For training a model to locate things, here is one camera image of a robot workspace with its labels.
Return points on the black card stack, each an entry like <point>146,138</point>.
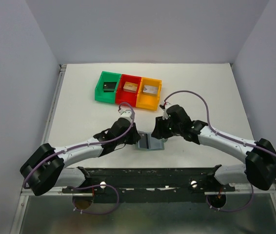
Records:
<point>109,86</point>

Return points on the aluminium frame rail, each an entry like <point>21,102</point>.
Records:
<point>47,117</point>

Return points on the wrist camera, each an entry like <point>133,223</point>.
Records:
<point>127,114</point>
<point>165,106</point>

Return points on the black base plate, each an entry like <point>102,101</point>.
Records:
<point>142,185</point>

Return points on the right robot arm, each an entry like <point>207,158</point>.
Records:
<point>258,158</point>

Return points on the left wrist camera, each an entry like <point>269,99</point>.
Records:
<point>127,114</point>

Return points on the red plastic bin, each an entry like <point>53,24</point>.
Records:
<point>122,96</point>

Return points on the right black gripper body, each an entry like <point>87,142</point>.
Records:
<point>158,128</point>

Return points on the sage green card holder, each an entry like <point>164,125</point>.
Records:
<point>149,143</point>

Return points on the green plastic bin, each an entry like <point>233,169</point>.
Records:
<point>107,97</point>

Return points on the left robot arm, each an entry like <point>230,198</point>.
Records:
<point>99,145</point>

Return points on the tan card stack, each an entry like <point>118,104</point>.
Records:
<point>130,87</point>

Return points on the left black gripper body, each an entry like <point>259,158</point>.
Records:
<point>133,136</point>

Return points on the yellow plastic bin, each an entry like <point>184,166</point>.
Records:
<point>148,102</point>

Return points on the silver card stack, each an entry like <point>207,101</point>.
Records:
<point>150,90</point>

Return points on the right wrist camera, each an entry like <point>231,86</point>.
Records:
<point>165,106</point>

